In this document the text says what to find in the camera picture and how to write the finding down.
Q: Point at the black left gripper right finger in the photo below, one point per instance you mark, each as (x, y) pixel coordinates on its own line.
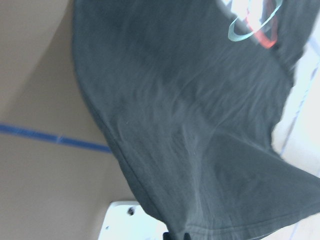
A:
(186, 236)

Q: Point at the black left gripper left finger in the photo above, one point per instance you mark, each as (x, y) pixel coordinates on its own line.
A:
(167, 236)

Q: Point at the black printed t-shirt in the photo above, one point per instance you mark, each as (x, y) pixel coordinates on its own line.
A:
(189, 114)

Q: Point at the white central pedestal column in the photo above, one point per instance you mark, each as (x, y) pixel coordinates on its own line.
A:
(126, 220)

